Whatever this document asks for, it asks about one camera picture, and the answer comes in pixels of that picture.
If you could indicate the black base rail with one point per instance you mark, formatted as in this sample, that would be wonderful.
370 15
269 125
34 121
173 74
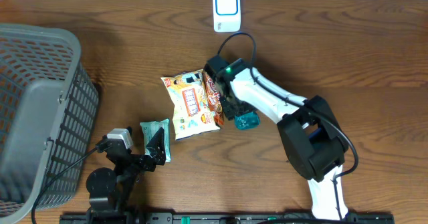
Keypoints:
170 218

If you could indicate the grey plastic basket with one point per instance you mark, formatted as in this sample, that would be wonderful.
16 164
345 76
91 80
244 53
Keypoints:
48 108

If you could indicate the blue Listerine mouthwash bottle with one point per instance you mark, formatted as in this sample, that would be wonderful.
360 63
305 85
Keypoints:
247 121

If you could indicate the teal wet wipes pack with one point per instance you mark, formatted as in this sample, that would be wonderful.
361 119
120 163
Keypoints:
149 129

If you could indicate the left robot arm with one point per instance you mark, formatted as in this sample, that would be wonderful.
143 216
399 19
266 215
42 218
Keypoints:
110 189

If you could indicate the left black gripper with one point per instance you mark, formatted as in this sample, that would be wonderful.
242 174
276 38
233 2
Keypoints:
158 155

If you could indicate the chocolate bar wrapper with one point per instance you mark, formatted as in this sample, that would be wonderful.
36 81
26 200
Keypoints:
213 97

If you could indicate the cream snack bag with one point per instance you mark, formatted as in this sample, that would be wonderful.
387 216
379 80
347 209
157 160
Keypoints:
191 114

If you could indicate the white barcode scanner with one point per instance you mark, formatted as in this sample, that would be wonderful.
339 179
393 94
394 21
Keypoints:
226 16

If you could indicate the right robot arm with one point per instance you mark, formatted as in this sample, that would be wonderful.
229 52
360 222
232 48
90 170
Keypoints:
312 139

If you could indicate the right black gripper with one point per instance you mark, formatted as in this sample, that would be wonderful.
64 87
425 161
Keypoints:
229 113

